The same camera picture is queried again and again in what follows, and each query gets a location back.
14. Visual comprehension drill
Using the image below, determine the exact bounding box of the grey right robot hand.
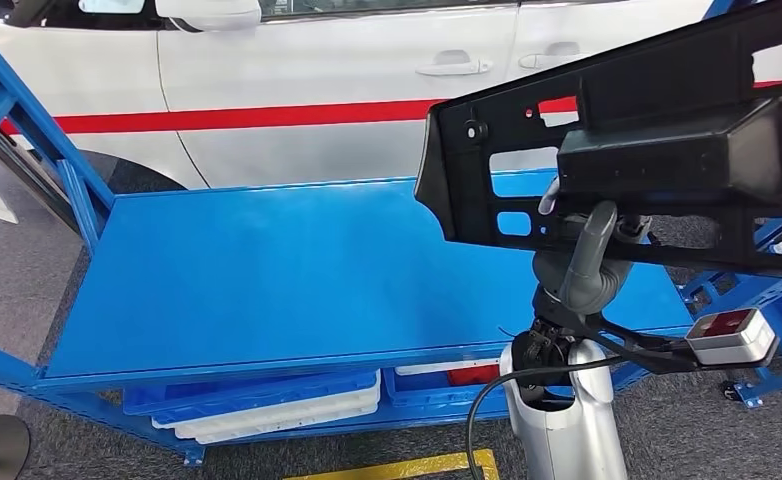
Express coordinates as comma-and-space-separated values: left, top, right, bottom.
531, 177, 652, 317

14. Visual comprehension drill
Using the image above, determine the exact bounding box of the long black plastic panel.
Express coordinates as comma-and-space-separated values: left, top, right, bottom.
414, 0, 782, 283

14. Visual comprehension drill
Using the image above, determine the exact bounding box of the blue metal shelf rack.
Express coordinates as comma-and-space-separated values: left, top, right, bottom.
0, 13, 697, 465

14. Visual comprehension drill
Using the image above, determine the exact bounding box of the red plastic item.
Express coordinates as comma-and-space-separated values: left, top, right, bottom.
445, 364, 502, 388

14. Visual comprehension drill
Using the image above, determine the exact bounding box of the white plastic tray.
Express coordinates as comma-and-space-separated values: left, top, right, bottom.
192, 404, 384, 446
151, 384, 382, 432
394, 357, 504, 378

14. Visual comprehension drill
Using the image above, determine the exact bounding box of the white car with red stripe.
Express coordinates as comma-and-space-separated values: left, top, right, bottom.
0, 0, 782, 233

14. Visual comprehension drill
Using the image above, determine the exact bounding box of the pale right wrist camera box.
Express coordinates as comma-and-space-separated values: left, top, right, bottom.
684, 307, 780, 367

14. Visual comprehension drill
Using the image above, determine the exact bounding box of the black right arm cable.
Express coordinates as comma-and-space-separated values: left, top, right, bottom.
463, 356, 625, 480

